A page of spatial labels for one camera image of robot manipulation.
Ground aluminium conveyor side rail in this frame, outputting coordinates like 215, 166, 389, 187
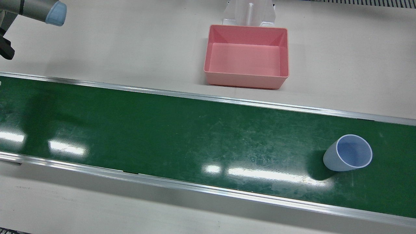
0, 72, 416, 126
0, 151, 416, 228

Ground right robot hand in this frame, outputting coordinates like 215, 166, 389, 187
0, 27, 15, 60

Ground green conveyor belt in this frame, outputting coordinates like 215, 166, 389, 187
0, 75, 416, 219

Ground pink plastic box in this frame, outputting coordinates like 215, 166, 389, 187
204, 24, 290, 90

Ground black ventilation grille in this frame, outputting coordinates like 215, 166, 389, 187
311, 0, 416, 9

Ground white plastic stand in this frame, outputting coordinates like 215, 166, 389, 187
222, 0, 277, 27

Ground translucent blue-white cup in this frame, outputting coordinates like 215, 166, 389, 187
323, 134, 373, 172

